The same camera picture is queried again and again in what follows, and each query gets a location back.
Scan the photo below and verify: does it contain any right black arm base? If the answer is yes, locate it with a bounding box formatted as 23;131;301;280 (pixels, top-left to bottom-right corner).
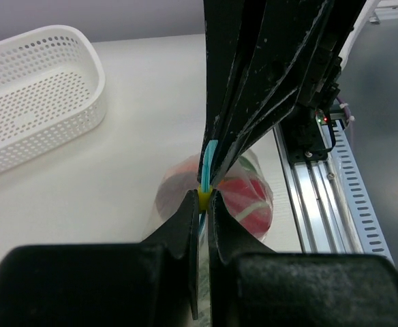
281;106;336;164

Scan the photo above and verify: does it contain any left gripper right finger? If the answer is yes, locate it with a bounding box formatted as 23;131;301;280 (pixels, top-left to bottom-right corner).
206;193;398;327

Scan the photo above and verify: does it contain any red fake apple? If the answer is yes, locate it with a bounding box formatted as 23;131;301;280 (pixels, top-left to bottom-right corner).
218;175;273;240

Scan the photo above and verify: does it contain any aluminium mounting rail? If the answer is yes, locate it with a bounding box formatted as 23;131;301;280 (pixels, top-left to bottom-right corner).
274;127;363;253

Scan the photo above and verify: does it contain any white perforated plastic basket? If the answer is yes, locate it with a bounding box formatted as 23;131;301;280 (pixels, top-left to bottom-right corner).
0;25;107;173

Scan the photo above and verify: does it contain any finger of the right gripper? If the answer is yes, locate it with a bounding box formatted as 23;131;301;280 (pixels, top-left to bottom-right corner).
220;1;356;169
202;1;266;181

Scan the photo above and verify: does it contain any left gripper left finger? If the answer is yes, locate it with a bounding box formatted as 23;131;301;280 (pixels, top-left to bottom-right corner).
0;191;199;326

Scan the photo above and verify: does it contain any white slotted cable duct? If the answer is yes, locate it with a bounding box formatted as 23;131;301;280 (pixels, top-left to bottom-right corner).
331;121;393;261

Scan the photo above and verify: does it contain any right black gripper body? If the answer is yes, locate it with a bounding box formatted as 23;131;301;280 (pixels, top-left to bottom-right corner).
297;20;338;112

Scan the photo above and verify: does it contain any clear zip top bag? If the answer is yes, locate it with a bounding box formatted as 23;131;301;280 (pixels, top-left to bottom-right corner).
149;139;275;327

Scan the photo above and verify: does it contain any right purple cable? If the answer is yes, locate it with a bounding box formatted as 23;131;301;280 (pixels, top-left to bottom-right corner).
335;95;356;151

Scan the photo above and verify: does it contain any dark purple fake plum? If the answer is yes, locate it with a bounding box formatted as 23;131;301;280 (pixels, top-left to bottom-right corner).
155;172;198;221

